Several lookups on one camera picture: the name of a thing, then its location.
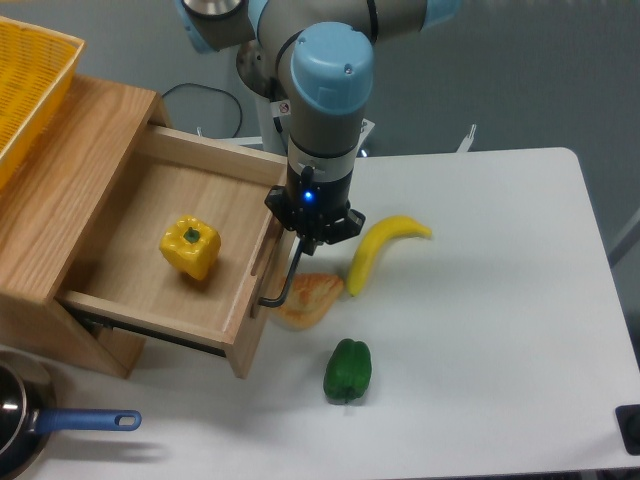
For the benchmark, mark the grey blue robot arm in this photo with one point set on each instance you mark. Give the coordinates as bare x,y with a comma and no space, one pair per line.
217,25

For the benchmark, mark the white table bracket right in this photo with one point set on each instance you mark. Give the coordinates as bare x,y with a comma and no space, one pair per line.
468,140

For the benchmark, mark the black pan blue handle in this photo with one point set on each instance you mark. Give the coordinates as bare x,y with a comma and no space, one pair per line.
30,414

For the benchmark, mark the green bell pepper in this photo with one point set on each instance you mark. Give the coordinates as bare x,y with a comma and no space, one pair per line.
348,372

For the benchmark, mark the black corner clamp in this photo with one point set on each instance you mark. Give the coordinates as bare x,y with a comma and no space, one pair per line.
627,417

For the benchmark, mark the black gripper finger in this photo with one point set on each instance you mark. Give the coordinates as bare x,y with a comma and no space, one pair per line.
295,212
332,228

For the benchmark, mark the wooden top drawer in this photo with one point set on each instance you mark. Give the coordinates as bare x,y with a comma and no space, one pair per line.
120,278

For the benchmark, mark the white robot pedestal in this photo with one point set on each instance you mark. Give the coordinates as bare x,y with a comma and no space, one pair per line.
270,115

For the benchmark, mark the toasted bread pastry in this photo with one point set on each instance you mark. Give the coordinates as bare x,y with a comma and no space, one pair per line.
310,297

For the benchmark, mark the yellow banana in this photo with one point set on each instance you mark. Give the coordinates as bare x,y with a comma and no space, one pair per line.
384,231

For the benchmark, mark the yellow plastic basket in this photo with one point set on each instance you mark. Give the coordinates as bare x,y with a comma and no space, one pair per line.
37,67

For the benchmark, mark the wooden drawer cabinet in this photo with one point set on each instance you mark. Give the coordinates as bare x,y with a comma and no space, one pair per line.
49,207

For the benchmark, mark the yellow bell pepper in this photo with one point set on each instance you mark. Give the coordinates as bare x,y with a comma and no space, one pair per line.
191,246

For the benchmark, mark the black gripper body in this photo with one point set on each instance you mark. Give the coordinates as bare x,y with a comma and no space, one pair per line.
329,196

